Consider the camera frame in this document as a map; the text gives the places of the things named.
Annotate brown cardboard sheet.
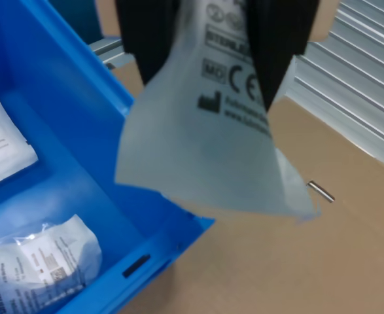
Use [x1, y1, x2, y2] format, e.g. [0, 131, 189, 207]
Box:
[95, 0, 384, 314]

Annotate crumpled white gauze packet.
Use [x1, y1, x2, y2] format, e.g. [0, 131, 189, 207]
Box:
[0, 214, 103, 314]

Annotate blue bin with gauze packets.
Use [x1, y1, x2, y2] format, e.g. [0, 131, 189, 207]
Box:
[0, 0, 216, 314]

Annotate white Fuhrmann gauze swab packet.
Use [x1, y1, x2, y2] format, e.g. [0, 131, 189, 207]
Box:
[114, 0, 323, 226]

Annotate flat white gauze packet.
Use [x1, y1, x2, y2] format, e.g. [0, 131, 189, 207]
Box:
[0, 83, 39, 190]

